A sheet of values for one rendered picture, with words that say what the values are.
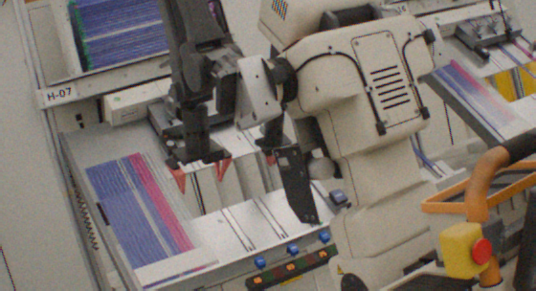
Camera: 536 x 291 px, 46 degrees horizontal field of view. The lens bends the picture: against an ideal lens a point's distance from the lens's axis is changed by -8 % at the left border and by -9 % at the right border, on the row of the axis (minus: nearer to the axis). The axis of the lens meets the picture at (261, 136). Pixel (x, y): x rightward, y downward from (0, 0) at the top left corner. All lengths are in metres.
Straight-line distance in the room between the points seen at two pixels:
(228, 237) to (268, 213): 0.16
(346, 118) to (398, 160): 0.14
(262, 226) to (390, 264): 0.80
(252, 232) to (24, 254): 1.99
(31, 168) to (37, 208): 0.22
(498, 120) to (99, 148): 1.49
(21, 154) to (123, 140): 1.55
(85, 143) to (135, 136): 0.17
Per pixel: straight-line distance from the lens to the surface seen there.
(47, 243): 3.77
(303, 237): 2.01
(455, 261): 0.91
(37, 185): 3.75
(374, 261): 1.27
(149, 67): 2.36
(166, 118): 2.25
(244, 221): 2.03
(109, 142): 2.26
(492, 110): 2.68
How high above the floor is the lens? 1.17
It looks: 4 degrees down
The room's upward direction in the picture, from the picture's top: 16 degrees counter-clockwise
